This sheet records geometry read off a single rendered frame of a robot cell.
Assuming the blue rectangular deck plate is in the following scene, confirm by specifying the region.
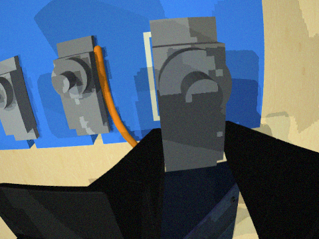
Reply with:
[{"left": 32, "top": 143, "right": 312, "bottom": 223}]
[{"left": 0, "top": 0, "right": 265, "bottom": 151}]

